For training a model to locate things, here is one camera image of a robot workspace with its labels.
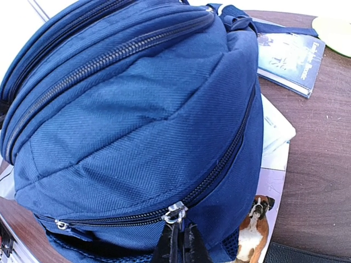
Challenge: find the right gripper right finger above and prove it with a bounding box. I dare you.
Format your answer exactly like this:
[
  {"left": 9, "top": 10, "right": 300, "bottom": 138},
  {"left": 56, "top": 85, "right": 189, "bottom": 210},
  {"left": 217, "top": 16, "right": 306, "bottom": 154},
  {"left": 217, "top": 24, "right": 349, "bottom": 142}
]
[{"left": 183, "top": 223, "right": 213, "bottom": 263}]

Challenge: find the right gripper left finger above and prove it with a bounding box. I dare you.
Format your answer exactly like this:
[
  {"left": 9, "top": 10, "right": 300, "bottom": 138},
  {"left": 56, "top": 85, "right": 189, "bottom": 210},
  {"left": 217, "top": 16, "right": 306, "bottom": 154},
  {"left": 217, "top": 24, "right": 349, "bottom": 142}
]
[{"left": 151, "top": 223, "right": 180, "bottom": 263}]

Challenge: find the navy blue backpack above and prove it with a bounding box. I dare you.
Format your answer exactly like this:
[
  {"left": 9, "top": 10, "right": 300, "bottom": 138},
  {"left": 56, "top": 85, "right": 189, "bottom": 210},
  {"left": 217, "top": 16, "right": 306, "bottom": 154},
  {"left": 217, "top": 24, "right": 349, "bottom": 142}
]
[{"left": 0, "top": 0, "right": 320, "bottom": 263}]

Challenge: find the dog cover book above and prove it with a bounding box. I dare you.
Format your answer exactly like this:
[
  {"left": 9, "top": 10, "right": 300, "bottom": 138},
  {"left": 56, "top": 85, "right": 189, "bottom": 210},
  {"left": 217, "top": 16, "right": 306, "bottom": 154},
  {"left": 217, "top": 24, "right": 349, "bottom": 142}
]
[{"left": 235, "top": 142, "right": 290, "bottom": 262}]

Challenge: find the black leather case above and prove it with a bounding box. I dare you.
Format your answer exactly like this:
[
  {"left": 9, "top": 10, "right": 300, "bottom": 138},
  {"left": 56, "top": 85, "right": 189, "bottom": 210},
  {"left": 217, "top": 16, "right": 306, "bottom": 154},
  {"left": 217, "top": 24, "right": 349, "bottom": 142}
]
[{"left": 263, "top": 242, "right": 350, "bottom": 263}]

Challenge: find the white grey book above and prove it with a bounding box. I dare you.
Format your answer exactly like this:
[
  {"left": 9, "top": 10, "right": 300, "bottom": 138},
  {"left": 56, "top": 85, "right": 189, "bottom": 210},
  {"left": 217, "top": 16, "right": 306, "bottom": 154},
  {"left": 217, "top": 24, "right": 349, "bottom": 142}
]
[{"left": 261, "top": 94, "right": 296, "bottom": 157}]

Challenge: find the blue hardcover book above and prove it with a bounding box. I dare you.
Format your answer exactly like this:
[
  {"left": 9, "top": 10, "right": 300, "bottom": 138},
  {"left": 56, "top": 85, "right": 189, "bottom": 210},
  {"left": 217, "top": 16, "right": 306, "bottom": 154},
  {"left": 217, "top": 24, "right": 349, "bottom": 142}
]
[{"left": 253, "top": 18, "right": 326, "bottom": 98}]

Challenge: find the green plate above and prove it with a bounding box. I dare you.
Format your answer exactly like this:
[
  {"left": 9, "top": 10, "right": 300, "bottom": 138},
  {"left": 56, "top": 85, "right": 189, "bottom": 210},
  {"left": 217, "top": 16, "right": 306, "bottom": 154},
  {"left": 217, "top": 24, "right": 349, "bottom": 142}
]
[{"left": 312, "top": 16, "right": 350, "bottom": 57}]

